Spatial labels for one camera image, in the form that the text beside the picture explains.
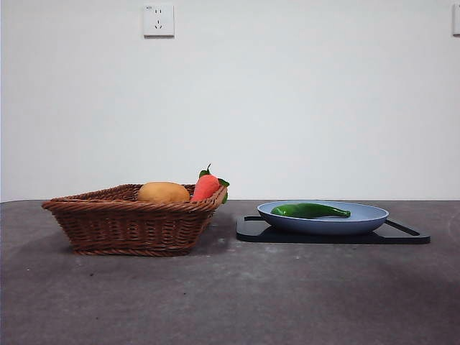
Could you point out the green pepper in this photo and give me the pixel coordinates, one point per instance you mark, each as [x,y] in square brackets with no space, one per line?
[305,211]

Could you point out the blue round plate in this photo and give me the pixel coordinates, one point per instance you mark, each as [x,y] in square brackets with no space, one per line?
[323,226]

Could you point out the orange carrot with green leaves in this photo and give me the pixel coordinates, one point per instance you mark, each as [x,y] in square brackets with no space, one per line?
[205,187]

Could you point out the yellow-brown potato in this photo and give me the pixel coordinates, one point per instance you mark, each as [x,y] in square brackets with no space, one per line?
[161,192]

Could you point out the black rectangular tray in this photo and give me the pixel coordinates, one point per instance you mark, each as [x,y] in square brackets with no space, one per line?
[323,239]

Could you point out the brown wicker basket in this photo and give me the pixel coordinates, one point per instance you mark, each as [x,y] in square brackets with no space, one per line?
[125,226]

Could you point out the white wall socket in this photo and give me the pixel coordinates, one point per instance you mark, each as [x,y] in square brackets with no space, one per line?
[159,19]

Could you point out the white wall plate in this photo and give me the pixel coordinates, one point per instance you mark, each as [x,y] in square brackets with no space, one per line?
[456,21]

